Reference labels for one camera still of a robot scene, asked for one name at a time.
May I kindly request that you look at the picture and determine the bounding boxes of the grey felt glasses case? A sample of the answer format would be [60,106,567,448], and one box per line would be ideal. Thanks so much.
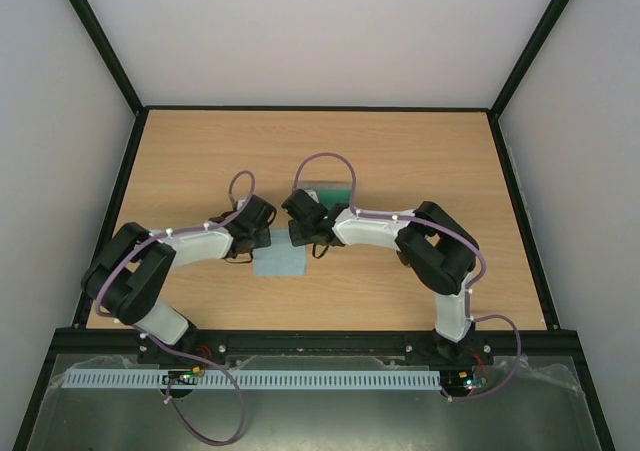
[293,180,352,209]

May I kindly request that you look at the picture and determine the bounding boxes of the light blue cleaning cloth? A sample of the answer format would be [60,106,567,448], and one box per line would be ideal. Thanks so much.
[252,229,307,277]

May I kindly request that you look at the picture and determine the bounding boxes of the black round sunglasses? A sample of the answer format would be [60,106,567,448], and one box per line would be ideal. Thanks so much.
[397,252,410,267]

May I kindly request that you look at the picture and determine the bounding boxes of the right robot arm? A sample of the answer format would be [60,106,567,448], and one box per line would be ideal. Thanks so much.
[282,189,486,365]

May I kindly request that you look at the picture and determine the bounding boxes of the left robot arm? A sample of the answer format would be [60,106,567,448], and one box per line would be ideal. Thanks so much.
[81,195,277,354]

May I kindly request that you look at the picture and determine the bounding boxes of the clear plastic sheet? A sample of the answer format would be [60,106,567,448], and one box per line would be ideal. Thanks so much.
[28,355,600,450]

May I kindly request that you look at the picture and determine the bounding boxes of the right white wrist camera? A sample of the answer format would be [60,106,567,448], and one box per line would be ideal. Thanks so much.
[304,189,320,202]

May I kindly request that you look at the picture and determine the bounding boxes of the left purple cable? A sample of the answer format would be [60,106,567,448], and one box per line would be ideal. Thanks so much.
[95,170,248,444]

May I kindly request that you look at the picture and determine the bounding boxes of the purple cable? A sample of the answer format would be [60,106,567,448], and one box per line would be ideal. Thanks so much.
[294,151,524,403]
[95,170,248,444]

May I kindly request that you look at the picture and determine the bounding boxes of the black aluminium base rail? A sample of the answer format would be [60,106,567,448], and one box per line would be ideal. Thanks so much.
[49,328,581,367]

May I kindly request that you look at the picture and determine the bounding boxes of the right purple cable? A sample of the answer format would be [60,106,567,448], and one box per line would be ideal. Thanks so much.
[294,151,524,403]

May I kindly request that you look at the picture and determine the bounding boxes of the light blue slotted cable duct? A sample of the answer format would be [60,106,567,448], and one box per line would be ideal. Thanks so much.
[61,369,441,391]

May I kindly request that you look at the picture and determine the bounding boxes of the black cage frame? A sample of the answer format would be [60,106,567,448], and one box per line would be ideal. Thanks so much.
[14,0,614,450]

